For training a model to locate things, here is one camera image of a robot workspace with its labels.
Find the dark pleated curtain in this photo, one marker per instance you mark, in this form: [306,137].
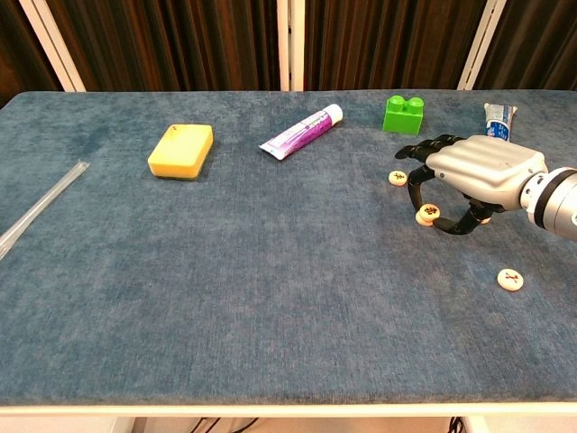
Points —
[536,45]
[18,45]
[396,45]
[171,45]

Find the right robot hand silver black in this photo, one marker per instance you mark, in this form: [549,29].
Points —
[487,164]

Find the yellow sponge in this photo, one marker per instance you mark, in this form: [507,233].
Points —
[180,151]

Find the clear wrapped straw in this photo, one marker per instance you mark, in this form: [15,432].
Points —
[40,207]

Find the blue white toothpaste tube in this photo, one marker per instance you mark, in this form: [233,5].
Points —
[498,122]

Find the white frame post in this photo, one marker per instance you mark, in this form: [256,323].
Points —
[52,45]
[290,45]
[482,45]

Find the green toy brick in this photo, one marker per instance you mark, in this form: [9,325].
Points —
[402,119]

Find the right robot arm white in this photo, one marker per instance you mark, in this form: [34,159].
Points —
[556,200]

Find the blue fabric table mat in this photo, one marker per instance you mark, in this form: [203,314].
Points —
[270,270]

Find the purple toothpaste tube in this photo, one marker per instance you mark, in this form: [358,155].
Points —
[299,133]

